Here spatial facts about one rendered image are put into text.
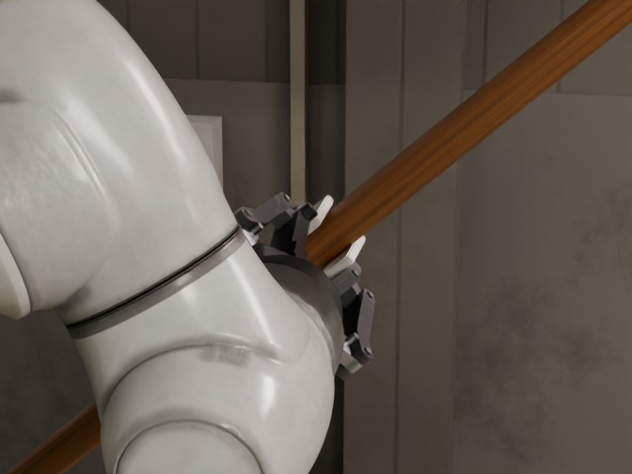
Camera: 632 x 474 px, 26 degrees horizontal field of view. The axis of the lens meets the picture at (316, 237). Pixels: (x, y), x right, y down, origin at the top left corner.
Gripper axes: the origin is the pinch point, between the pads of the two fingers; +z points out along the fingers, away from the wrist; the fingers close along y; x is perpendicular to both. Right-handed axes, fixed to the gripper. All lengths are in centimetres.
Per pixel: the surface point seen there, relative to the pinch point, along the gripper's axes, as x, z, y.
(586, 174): -15, 269, 60
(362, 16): -32, 260, -11
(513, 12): -3, 271, 15
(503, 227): -42, 271, 58
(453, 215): -48, 259, 46
